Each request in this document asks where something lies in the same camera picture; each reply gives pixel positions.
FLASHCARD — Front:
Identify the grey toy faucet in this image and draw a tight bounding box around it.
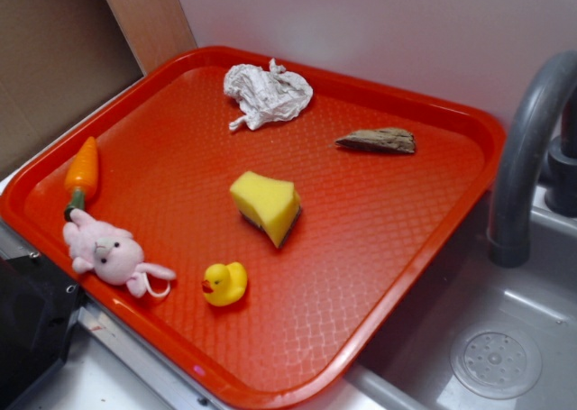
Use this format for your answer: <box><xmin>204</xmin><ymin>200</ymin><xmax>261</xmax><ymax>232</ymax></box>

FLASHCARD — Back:
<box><xmin>487</xmin><ymin>50</ymin><xmax>576</xmax><ymax>268</ymax></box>

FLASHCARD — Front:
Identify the red plastic tray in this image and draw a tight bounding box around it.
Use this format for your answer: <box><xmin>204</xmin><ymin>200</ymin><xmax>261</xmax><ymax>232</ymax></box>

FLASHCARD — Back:
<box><xmin>1</xmin><ymin>47</ymin><xmax>505</xmax><ymax>409</ymax></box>

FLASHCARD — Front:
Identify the yellow rubber duck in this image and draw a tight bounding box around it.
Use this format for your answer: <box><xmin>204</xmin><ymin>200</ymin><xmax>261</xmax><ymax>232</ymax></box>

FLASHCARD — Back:
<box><xmin>201</xmin><ymin>262</ymin><xmax>248</xmax><ymax>307</ymax></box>

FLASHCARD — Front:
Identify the crumpled white paper towel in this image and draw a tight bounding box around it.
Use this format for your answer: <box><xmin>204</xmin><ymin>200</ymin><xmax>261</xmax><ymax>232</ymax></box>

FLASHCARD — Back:
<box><xmin>224</xmin><ymin>59</ymin><xmax>314</xmax><ymax>132</ymax></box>

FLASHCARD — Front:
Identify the yellow sponge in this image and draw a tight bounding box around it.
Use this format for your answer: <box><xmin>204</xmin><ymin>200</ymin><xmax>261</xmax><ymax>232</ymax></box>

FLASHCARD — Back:
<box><xmin>229</xmin><ymin>171</ymin><xmax>301</xmax><ymax>249</ymax></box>

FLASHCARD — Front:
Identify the orange toy carrot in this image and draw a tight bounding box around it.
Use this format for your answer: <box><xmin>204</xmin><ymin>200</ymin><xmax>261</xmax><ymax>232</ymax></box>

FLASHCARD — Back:
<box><xmin>64</xmin><ymin>137</ymin><xmax>99</xmax><ymax>222</ymax></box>

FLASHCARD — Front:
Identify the brown wood chip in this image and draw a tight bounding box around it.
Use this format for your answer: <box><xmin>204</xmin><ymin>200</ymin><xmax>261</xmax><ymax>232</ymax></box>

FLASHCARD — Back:
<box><xmin>335</xmin><ymin>127</ymin><xmax>417</xmax><ymax>154</ymax></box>

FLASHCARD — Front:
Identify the pink plush bunny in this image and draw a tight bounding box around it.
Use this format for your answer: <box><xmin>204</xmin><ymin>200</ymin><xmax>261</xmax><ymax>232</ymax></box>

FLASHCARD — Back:
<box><xmin>63</xmin><ymin>208</ymin><xmax>176</xmax><ymax>298</ymax></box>

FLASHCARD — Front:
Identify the grey toy sink basin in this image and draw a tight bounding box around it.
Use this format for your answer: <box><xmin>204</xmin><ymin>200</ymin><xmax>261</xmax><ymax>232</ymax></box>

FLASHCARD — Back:
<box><xmin>346</xmin><ymin>200</ymin><xmax>576</xmax><ymax>409</ymax></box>

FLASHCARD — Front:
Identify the wooden board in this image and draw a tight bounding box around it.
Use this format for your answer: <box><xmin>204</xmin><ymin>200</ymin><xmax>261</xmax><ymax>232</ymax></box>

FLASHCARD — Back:
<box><xmin>106</xmin><ymin>0</ymin><xmax>197</xmax><ymax>75</ymax></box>

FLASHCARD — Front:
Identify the brown cardboard panel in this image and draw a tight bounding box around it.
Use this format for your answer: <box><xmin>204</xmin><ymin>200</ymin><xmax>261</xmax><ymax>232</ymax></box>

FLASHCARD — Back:
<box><xmin>1</xmin><ymin>0</ymin><xmax>142</xmax><ymax>177</ymax></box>

